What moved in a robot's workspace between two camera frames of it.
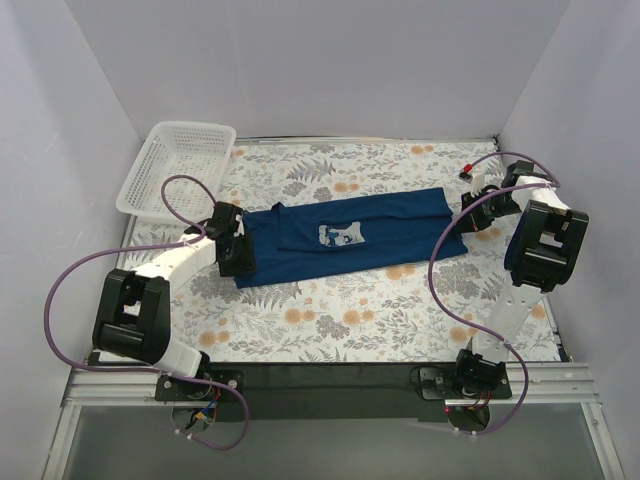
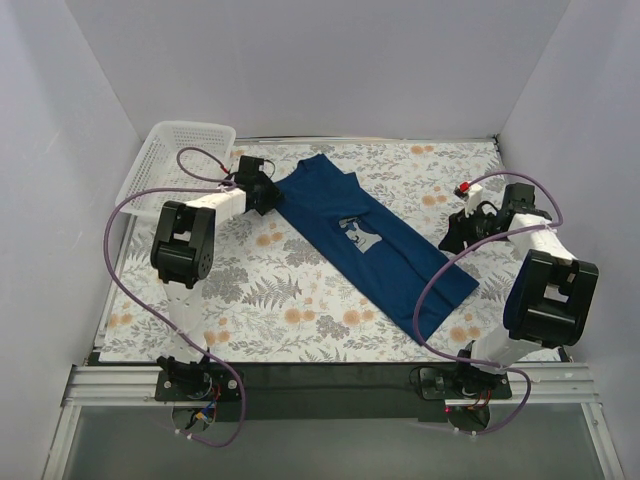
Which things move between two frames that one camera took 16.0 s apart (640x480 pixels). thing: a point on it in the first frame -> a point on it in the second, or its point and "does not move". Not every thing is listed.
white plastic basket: [178, 175] does not move
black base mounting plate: [308, 390] does not move
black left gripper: [240, 250] -> [270, 195]
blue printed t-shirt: [350, 233] -> [359, 228]
